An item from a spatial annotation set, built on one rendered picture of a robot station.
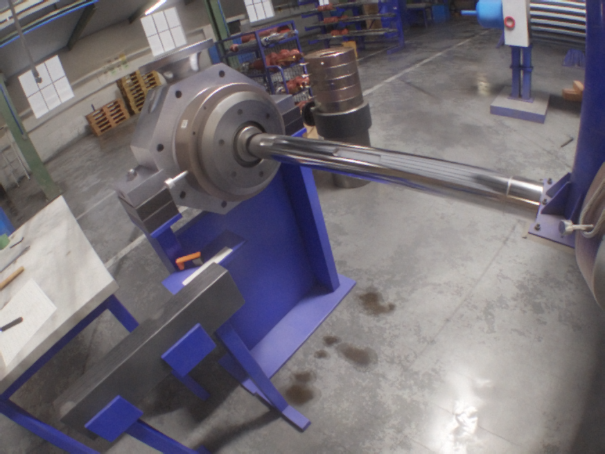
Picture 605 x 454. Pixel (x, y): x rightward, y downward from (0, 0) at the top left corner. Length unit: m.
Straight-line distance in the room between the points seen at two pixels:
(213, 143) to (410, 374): 1.25
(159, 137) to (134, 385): 0.69
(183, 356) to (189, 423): 0.86
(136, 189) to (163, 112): 0.24
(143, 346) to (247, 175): 0.56
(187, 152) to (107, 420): 0.76
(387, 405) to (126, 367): 1.07
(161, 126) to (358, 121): 1.69
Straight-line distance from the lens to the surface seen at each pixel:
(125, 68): 12.99
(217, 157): 0.92
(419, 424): 1.48
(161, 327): 0.86
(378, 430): 1.48
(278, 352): 1.71
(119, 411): 0.96
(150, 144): 1.00
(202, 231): 1.29
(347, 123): 2.39
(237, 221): 1.37
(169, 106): 1.02
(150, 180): 1.01
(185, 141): 0.94
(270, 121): 1.03
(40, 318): 1.31
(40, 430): 1.52
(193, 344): 0.92
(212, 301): 0.90
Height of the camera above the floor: 1.42
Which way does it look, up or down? 36 degrees down
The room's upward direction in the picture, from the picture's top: 17 degrees counter-clockwise
